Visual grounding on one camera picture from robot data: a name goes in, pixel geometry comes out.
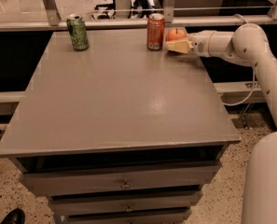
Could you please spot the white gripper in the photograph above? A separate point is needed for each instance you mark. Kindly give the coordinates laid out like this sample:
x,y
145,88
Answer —
x,y
200,44

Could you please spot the red orange apple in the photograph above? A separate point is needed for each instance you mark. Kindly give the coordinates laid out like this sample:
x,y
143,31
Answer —
x,y
175,34

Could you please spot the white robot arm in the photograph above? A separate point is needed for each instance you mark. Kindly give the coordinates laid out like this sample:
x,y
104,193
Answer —
x,y
247,46

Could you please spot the orange red soda can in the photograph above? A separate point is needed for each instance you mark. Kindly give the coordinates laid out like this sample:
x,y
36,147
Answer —
x,y
155,31

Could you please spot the green soda can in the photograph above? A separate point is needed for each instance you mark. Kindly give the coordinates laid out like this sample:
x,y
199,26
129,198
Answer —
x,y
77,31

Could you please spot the grey drawer cabinet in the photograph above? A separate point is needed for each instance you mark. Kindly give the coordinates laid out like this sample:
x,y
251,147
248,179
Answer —
x,y
116,104

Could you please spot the middle grey drawer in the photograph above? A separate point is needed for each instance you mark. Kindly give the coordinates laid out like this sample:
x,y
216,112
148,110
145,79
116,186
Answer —
x,y
125,203

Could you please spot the grey drawer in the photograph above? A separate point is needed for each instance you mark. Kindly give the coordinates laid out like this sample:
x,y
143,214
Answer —
x,y
173,215
125,203
119,179

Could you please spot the bottom grey drawer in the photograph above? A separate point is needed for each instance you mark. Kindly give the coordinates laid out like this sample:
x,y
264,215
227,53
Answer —
x,y
173,215

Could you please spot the top grey drawer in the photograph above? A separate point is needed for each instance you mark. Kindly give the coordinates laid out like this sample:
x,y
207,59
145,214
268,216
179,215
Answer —
x,y
119,179

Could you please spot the black shoe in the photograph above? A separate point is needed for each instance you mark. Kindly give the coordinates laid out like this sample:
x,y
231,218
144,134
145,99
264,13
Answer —
x,y
15,216

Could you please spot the metal railing frame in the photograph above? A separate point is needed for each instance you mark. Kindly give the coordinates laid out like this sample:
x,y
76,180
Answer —
x,y
36,15

